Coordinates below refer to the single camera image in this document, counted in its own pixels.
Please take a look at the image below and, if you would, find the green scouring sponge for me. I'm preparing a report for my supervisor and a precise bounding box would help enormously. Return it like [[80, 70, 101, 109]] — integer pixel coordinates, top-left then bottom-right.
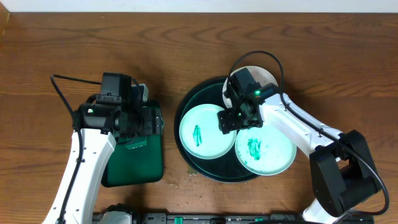
[[124, 136, 147, 149]]

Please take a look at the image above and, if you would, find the mint plate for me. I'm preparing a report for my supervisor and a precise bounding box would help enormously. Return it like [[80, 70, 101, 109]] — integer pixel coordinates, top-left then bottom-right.
[[178, 104, 237, 159], [235, 125, 297, 176]]

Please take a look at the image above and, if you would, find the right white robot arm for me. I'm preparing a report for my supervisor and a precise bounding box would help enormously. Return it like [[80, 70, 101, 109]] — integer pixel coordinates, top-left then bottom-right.
[[218, 66, 387, 223]]

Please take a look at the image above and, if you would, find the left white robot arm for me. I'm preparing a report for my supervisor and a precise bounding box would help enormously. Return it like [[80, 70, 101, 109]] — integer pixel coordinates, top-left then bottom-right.
[[44, 100, 164, 223]]

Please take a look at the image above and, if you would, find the rectangular green tray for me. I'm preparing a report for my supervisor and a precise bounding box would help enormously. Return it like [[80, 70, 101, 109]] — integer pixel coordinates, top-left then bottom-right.
[[100, 98, 165, 188]]

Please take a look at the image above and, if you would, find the round black tray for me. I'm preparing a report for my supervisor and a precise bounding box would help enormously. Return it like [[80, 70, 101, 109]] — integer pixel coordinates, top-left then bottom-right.
[[174, 77, 259, 183]]

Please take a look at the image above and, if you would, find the white plate with green streaks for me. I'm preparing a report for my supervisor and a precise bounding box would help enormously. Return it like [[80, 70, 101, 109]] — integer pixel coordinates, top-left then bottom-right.
[[222, 65, 278, 108]]

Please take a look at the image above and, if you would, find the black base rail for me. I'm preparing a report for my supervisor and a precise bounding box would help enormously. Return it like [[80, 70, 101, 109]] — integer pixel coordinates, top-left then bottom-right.
[[93, 212, 376, 224]]

